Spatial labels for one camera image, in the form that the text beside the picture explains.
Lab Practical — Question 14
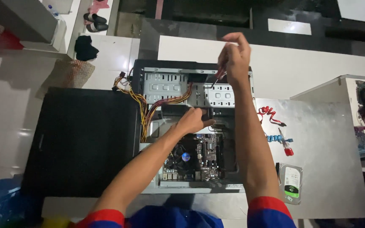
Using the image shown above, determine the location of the person's right hand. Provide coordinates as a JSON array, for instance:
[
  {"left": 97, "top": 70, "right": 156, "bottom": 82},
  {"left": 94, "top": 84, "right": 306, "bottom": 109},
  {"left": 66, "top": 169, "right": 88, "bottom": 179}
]
[{"left": 217, "top": 32, "right": 252, "bottom": 87}]

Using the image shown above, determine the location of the person's left hand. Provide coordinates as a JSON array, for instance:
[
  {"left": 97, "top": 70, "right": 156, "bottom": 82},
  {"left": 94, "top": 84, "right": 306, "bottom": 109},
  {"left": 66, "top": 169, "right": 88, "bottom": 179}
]
[{"left": 175, "top": 107, "right": 217, "bottom": 136}]

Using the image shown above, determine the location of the black disk drive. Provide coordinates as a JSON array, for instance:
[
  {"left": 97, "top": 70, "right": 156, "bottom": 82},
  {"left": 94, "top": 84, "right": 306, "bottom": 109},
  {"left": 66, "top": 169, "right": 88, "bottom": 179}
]
[{"left": 161, "top": 105, "right": 217, "bottom": 123}]

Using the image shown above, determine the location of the black processor cooling fan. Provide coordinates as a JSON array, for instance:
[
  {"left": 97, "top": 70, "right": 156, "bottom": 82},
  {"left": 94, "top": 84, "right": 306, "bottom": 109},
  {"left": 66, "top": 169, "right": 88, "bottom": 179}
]
[{"left": 169, "top": 144, "right": 196, "bottom": 169}]

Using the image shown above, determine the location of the computer motherboard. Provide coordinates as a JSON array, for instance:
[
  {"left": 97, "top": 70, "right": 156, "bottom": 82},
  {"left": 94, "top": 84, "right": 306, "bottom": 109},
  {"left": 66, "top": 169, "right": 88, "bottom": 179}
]
[{"left": 161, "top": 133, "right": 225, "bottom": 183}]

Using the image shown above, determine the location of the open computer case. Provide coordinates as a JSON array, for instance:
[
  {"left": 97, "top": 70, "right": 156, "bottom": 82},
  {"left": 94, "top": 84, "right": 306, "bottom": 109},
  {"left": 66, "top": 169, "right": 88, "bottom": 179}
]
[{"left": 131, "top": 58, "right": 256, "bottom": 194}]

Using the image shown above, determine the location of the blue and red shirt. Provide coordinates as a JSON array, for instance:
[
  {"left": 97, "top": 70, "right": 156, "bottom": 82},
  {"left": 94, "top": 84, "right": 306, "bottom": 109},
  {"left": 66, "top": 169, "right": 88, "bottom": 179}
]
[{"left": 74, "top": 196, "right": 298, "bottom": 228}]

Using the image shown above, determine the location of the black case side panel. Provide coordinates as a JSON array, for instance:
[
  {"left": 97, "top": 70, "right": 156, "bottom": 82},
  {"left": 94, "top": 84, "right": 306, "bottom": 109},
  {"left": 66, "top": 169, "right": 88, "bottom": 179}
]
[{"left": 21, "top": 87, "right": 142, "bottom": 199}]

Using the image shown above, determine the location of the silver hard drive green label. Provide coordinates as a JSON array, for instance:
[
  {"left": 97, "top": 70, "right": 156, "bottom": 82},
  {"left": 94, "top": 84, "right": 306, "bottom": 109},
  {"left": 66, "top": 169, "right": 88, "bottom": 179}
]
[{"left": 276, "top": 162, "right": 304, "bottom": 205}]

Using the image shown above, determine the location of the black cloth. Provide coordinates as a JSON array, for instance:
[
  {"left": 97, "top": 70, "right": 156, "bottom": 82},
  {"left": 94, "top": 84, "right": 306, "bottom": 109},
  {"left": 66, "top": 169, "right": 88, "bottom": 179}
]
[{"left": 74, "top": 35, "right": 100, "bottom": 62}]

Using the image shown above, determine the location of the silver metal side panel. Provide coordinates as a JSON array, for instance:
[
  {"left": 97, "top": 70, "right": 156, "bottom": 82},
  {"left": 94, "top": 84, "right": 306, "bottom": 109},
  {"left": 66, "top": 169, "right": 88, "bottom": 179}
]
[{"left": 255, "top": 98, "right": 365, "bottom": 220}]

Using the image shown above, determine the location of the brown mesh mat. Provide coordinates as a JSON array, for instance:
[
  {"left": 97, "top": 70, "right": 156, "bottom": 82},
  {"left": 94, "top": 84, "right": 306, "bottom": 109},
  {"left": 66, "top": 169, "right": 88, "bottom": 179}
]
[{"left": 35, "top": 58, "right": 96, "bottom": 99}]

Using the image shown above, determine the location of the black striped slipper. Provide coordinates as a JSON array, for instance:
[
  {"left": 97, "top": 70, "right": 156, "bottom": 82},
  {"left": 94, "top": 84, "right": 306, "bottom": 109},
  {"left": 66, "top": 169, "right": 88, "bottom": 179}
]
[
  {"left": 83, "top": 13, "right": 108, "bottom": 24},
  {"left": 86, "top": 22, "right": 109, "bottom": 33}
]

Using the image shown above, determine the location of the pink cloth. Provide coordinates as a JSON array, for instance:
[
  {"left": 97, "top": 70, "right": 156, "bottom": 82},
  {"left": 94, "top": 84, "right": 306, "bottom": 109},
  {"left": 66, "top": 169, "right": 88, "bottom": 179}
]
[{"left": 88, "top": 0, "right": 110, "bottom": 15}]

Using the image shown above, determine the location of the clear water bottle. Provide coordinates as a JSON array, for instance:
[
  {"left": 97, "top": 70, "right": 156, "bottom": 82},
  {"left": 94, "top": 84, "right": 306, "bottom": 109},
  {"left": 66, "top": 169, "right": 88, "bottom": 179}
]
[{"left": 47, "top": 4, "right": 60, "bottom": 18}]

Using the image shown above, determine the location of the grey cabinet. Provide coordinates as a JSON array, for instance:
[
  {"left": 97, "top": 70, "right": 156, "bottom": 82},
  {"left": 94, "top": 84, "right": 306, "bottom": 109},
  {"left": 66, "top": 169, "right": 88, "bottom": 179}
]
[{"left": 0, "top": 0, "right": 59, "bottom": 45}]

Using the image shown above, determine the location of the blue plastic bag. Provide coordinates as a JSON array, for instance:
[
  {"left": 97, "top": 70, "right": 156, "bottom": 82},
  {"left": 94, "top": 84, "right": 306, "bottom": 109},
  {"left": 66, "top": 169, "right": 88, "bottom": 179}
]
[{"left": 0, "top": 176, "right": 31, "bottom": 228}]

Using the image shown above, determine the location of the yellow red power cable bundle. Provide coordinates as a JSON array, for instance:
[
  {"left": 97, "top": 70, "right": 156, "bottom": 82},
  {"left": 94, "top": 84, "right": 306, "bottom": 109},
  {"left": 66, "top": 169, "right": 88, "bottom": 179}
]
[{"left": 112, "top": 72, "right": 193, "bottom": 144}]

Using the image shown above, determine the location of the red data cable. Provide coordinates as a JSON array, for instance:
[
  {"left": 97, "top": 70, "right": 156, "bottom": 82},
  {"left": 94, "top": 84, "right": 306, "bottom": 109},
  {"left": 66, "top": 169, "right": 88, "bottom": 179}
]
[{"left": 257, "top": 106, "right": 287, "bottom": 127}]

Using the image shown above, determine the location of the blue data cable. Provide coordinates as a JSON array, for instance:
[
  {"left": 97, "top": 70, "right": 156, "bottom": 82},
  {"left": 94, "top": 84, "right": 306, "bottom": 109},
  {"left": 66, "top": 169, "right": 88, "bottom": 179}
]
[{"left": 266, "top": 134, "right": 294, "bottom": 143}]

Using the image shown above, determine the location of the small red handled screwdriver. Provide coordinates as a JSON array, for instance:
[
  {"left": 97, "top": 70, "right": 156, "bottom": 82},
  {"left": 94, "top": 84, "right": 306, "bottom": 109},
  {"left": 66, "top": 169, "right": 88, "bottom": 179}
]
[{"left": 278, "top": 128, "right": 294, "bottom": 157}]

